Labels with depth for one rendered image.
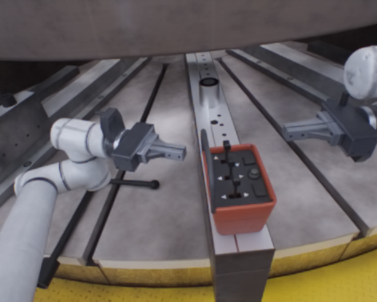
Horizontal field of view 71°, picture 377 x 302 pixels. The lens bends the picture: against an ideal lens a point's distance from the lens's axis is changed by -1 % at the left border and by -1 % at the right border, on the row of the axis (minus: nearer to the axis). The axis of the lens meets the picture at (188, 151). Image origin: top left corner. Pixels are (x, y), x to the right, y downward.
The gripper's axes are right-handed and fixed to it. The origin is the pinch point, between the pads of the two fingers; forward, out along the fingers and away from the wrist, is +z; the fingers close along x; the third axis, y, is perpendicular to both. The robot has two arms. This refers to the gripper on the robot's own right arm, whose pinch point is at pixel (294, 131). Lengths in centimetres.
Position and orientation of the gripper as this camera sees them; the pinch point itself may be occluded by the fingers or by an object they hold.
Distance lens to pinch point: 58.2
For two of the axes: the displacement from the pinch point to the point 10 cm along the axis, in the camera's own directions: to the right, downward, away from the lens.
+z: -9.9, 1.0, 0.1
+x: 0.6, 6.5, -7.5
